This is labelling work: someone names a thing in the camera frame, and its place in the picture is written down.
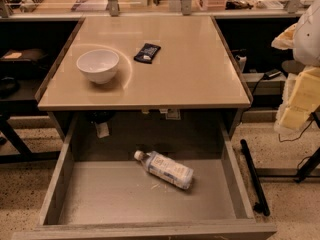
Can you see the grey open drawer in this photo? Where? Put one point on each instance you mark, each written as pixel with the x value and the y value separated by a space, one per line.
pixel 98 191

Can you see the dark blue snack packet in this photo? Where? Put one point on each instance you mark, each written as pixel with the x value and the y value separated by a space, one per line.
pixel 147 53

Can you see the blue plastic bottle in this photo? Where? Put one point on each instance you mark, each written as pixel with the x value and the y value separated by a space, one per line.
pixel 165 168

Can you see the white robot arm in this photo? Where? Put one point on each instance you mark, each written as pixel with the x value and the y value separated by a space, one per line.
pixel 303 37

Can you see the black phone on shelf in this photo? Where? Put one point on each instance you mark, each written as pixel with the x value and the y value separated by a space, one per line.
pixel 271 74

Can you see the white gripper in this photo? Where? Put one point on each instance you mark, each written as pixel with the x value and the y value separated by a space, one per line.
pixel 308 42

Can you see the white paper tag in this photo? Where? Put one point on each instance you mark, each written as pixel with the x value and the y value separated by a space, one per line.
pixel 102 130

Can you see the dark side desk left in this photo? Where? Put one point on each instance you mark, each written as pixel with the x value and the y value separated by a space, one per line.
pixel 29 51

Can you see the white ceramic bowl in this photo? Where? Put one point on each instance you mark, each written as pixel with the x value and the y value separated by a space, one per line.
pixel 98 66

